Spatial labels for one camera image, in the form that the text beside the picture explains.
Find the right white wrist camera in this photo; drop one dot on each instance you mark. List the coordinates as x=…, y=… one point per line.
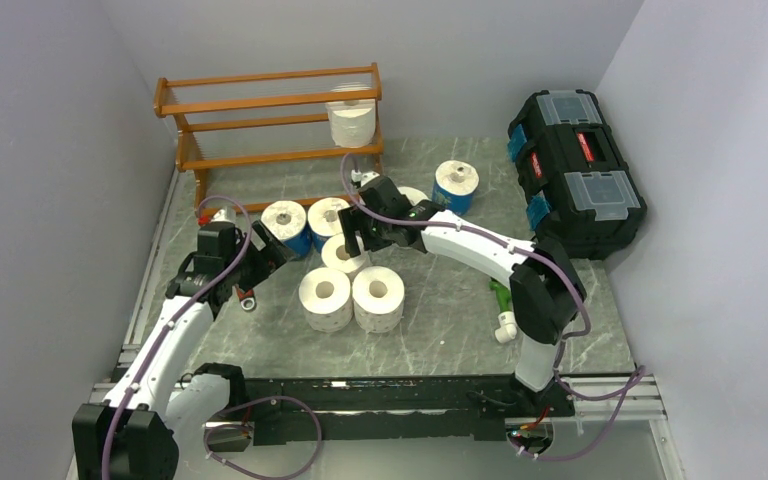
x=358, y=179

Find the orange wooden two-tier shelf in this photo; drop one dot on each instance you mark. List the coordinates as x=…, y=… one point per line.
x=265, y=137

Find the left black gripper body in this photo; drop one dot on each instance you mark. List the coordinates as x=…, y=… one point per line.
x=257, y=265

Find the white roll sideways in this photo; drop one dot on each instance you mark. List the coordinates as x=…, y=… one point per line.
x=352, y=122

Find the white roll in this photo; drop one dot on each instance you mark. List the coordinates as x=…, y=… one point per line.
x=335, y=256
x=378, y=295
x=413, y=195
x=326, y=299

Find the green and white pipe fitting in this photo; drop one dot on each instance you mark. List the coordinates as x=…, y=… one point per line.
x=508, y=329

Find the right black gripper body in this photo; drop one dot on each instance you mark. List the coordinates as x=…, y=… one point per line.
x=373, y=231

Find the black plastic toolbox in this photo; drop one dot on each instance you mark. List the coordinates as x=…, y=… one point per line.
x=578, y=187

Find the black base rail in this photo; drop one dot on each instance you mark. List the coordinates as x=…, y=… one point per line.
x=480, y=407

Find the blue wrapped roll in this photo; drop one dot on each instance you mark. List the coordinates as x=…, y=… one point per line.
x=324, y=221
x=287, y=221
x=455, y=183

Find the blue wrapped roll left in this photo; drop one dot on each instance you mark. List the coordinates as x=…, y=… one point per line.
x=287, y=221

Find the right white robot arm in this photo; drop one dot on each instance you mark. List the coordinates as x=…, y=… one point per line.
x=546, y=292

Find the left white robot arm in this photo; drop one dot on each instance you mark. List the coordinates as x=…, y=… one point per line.
x=139, y=428

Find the blue wrapped roll middle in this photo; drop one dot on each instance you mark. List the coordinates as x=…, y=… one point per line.
x=324, y=221

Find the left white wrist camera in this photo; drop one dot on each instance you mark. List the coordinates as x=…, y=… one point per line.
x=224, y=214

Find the red handled tool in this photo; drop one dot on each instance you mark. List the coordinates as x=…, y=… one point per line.
x=247, y=300

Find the blue wrapped roll far right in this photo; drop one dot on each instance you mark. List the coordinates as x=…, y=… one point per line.
x=455, y=183

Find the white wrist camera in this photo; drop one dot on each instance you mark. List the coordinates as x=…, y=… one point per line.
x=358, y=179
x=224, y=214

